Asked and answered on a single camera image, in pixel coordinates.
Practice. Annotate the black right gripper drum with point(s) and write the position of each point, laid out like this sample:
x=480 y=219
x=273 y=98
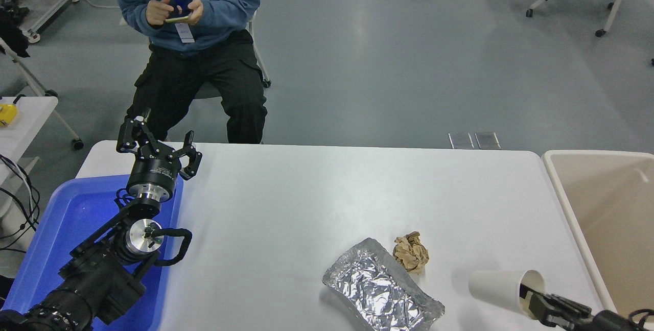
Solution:
x=613 y=322

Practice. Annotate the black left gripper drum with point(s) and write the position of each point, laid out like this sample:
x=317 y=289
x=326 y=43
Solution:
x=154 y=171

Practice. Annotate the person's right hand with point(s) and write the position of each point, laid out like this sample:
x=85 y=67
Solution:
x=157 y=13

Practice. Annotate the aluminium profile frame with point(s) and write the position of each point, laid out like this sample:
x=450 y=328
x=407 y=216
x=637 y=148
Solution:
x=51 y=9

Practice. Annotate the white paper cup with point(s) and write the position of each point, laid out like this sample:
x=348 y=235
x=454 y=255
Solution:
x=495 y=287

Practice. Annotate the blue plastic tray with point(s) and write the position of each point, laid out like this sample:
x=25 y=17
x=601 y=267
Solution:
x=66 y=218

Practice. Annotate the crumpled tan paper ball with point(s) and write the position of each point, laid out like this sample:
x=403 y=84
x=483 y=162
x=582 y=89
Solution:
x=410 y=253

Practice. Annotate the yellow tape measure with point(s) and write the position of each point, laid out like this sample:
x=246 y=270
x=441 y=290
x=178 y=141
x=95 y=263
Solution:
x=7 y=114

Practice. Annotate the small white side table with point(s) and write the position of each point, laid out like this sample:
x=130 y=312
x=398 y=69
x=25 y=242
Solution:
x=30 y=116

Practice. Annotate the mobile phone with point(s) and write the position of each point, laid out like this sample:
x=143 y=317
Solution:
x=179 y=17

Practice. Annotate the large pale plastic bin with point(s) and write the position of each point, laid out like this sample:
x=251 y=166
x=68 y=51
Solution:
x=613 y=208

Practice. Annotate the crinkled foil tray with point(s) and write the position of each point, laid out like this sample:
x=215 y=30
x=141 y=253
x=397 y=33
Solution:
x=378 y=290

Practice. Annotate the black cloth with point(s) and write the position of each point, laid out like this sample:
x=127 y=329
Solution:
x=10 y=34

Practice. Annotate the person's left hand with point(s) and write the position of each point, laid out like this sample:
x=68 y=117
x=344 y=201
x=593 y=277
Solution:
x=195 y=12

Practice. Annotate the metal floor plate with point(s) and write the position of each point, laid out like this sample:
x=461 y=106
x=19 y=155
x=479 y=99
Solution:
x=461 y=140

